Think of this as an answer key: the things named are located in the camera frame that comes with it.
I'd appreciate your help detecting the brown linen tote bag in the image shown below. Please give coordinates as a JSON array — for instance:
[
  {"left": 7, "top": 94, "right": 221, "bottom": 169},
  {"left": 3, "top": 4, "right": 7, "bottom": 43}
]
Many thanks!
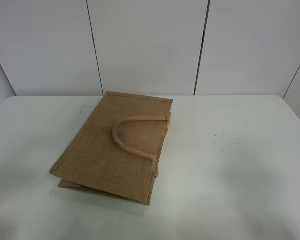
[{"left": 49, "top": 91, "right": 173, "bottom": 206}]

